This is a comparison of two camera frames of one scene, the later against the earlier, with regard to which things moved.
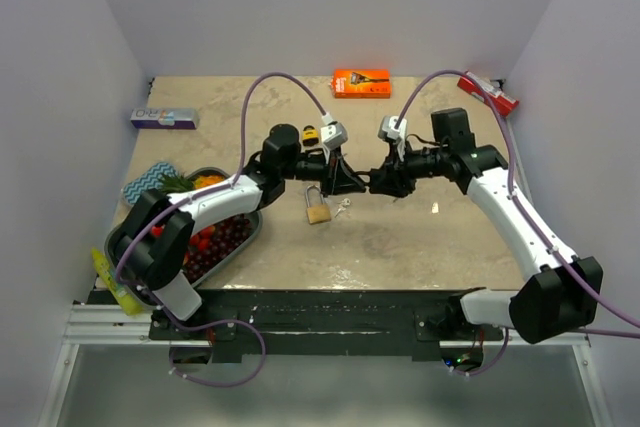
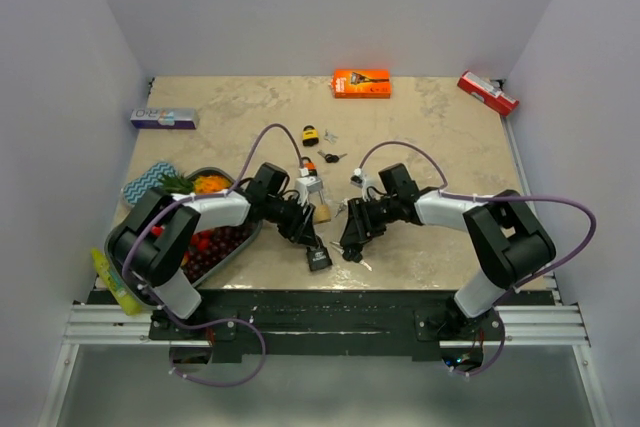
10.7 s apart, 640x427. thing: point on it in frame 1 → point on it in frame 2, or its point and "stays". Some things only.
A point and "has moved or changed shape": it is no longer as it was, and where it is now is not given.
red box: x=504 y=104 stays
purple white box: x=164 y=118 stays
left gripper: x=340 y=179 → x=301 y=229
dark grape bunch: x=226 y=235 stays
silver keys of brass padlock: x=344 y=203 stays
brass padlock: x=317 y=210 stays
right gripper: x=386 y=181 → x=360 y=226
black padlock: x=364 y=173 has moved or changed shape
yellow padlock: x=310 y=136 stays
